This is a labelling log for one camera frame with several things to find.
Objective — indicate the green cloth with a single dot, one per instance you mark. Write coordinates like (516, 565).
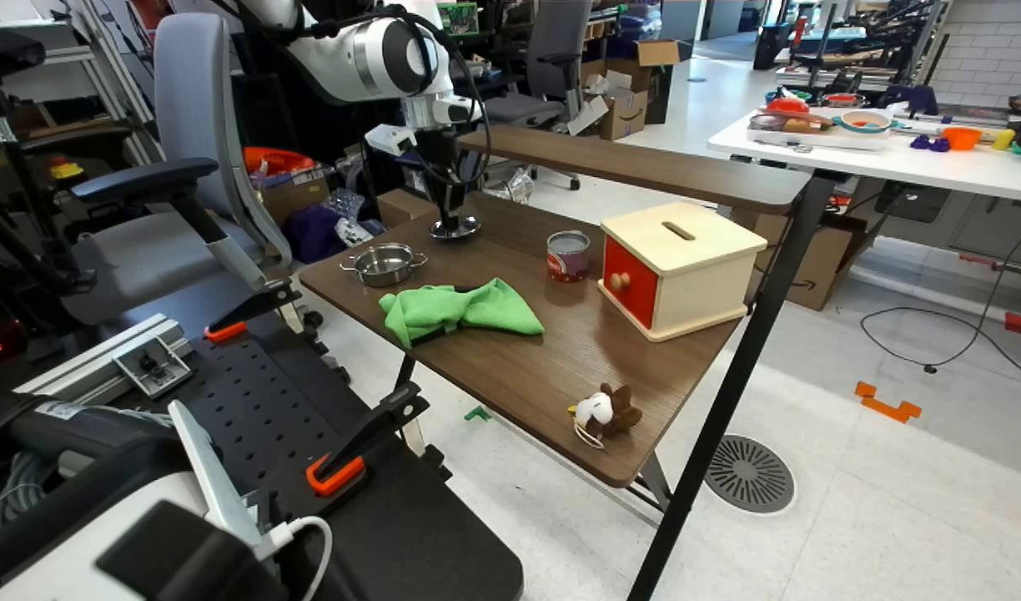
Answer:
(462, 312)

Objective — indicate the black flat device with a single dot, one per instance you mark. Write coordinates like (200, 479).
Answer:
(182, 553)

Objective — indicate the open cardboard boxes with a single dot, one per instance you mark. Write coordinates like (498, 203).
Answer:
(631, 90)

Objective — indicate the white metal bracket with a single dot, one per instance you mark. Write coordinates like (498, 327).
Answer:
(214, 471)

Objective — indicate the round metal floor drain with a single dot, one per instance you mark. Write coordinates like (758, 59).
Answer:
(751, 477)

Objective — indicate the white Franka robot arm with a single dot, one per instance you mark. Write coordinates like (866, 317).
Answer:
(354, 56)

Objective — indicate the dark red cup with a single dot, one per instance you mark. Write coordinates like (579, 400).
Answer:
(569, 256)

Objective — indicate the silver metal pot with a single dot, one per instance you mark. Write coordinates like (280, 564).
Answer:
(386, 266)

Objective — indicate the wooden box with red drawer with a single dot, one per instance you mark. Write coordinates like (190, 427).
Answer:
(689, 261)

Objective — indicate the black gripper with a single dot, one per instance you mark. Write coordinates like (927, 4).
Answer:
(441, 153)

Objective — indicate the silver metal pot lid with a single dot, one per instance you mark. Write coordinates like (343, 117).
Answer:
(453, 230)

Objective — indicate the black camera tripod stand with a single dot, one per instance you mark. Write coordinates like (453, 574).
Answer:
(22, 144)

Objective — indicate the silver aluminium extrusion rail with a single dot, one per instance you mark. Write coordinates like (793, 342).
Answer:
(96, 356)

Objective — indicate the white background table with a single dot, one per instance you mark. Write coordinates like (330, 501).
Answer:
(899, 162)

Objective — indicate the small brown white plush toy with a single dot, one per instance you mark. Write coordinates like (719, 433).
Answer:
(600, 416)

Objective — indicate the wooden workbench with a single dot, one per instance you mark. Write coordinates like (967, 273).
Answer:
(665, 167)

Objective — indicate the orange bowl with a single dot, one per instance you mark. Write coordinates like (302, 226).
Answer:
(961, 137)

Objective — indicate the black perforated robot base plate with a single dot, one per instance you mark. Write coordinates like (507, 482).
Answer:
(312, 446)

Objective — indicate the grey padded office chair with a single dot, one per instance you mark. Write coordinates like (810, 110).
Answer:
(188, 144)

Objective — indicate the cardboard box under shelf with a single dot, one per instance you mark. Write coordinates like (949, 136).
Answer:
(814, 261)

